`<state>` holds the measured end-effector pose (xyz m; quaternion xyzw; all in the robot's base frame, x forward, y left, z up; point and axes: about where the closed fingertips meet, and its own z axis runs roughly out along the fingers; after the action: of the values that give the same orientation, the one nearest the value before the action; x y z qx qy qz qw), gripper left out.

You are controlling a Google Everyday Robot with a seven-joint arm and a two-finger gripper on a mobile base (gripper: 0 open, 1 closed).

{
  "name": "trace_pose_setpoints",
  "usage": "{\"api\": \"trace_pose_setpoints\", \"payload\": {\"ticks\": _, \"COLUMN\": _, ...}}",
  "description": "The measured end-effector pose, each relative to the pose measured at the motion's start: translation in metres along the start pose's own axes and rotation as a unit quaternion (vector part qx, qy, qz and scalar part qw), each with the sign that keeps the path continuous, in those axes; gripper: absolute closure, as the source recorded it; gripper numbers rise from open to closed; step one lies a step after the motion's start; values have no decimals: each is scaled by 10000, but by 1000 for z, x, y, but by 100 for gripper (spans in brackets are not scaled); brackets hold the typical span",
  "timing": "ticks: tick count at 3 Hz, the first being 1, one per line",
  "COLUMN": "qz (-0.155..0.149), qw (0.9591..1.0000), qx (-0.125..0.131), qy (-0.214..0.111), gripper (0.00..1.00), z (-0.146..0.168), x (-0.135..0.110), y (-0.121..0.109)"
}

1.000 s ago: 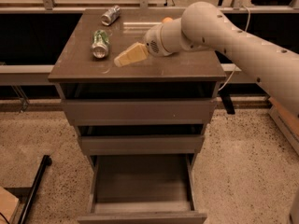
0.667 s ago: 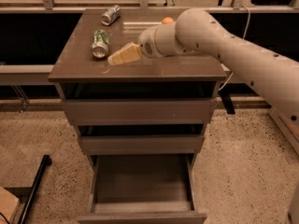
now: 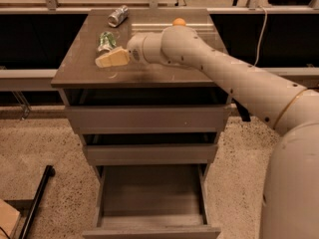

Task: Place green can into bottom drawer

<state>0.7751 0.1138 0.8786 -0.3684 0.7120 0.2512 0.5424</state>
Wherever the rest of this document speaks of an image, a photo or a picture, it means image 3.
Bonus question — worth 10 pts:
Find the orange fruit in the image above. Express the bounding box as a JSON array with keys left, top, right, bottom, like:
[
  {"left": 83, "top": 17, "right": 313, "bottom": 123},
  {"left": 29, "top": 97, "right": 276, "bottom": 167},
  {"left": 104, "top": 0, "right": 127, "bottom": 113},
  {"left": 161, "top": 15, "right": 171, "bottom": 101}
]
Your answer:
[{"left": 172, "top": 18, "right": 186, "bottom": 26}]

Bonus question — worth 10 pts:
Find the metal railing frame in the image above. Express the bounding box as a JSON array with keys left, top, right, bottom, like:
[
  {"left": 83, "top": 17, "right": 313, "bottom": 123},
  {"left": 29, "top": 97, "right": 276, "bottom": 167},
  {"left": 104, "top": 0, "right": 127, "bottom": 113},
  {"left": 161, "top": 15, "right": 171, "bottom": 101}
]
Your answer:
[{"left": 0, "top": 0, "right": 319, "bottom": 121}]

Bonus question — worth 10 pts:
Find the middle grey drawer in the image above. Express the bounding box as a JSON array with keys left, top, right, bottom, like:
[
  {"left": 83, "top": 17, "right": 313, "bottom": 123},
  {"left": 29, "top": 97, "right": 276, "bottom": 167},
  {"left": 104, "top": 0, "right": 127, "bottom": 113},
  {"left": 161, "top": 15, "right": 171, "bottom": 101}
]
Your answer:
[{"left": 83, "top": 144, "right": 217, "bottom": 165}]

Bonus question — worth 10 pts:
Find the grey drawer cabinet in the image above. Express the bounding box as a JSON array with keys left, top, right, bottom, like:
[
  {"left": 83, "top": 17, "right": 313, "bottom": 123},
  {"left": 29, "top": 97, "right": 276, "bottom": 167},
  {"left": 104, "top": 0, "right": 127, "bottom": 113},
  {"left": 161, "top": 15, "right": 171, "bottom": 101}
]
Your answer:
[{"left": 50, "top": 8, "right": 242, "bottom": 239}]

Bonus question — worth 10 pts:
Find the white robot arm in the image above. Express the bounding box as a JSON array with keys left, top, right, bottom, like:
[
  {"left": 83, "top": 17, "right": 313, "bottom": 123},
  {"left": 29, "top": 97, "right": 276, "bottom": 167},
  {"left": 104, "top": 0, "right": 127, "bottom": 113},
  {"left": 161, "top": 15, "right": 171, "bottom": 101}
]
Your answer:
[{"left": 96, "top": 25, "right": 319, "bottom": 239}]

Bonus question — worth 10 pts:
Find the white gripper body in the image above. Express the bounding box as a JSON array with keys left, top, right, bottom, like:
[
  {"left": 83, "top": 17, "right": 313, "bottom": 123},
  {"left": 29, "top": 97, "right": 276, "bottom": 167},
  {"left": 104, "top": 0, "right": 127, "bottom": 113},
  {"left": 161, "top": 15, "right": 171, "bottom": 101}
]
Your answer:
[{"left": 127, "top": 33, "right": 147, "bottom": 64}]

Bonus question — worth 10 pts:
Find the white cable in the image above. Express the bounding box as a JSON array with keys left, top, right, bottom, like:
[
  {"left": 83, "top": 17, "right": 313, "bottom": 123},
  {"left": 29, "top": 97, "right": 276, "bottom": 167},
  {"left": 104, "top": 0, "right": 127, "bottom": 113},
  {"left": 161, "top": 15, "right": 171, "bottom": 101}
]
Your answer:
[{"left": 253, "top": 5, "right": 268, "bottom": 68}]

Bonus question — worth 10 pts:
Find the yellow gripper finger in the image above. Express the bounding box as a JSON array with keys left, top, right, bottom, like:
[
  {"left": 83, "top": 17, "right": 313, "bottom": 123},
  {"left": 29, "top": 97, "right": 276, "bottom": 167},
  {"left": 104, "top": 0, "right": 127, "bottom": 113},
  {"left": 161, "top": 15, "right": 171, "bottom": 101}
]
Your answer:
[{"left": 95, "top": 47, "right": 130, "bottom": 68}]

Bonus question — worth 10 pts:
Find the top grey drawer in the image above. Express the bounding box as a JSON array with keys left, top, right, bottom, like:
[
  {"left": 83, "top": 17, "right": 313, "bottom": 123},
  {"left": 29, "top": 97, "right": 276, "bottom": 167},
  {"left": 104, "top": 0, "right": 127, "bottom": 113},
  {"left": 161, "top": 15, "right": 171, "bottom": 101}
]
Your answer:
[{"left": 65, "top": 106, "right": 229, "bottom": 134}]

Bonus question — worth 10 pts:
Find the green soda can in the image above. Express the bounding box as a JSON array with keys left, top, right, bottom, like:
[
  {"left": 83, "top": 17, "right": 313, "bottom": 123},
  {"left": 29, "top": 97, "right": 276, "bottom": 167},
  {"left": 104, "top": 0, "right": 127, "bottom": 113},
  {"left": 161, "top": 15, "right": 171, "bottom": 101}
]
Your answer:
[{"left": 97, "top": 31, "right": 117, "bottom": 53}]

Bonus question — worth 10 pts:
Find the wooden box at left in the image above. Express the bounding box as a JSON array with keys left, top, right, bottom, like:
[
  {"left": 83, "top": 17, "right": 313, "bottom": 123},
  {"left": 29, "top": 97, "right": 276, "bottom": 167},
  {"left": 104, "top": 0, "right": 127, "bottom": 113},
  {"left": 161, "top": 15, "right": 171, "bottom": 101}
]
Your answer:
[{"left": 0, "top": 199, "right": 21, "bottom": 239}]

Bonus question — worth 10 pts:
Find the silver soda can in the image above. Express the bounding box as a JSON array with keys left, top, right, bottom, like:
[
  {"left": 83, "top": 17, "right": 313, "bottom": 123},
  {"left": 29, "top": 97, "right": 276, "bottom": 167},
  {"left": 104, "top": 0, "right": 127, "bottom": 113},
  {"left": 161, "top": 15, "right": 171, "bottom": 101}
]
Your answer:
[{"left": 108, "top": 5, "right": 129, "bottom": 28}]

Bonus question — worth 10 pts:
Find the black pole on floor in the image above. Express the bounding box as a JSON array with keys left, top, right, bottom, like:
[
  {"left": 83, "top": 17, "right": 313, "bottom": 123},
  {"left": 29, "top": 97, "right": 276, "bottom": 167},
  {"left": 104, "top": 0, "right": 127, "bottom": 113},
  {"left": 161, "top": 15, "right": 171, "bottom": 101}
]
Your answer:
[{"left": 18, "top": 165, "right": 55, "bottom": 239}]

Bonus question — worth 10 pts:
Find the bottom grey open drawer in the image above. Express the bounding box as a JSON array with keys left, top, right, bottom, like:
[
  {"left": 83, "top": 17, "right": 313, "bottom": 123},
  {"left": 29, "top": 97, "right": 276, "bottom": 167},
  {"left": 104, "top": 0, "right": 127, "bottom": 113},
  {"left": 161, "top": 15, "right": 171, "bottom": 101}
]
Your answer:
[{"left": 83, "top": 164, "right": 221, "bottom": 239}]

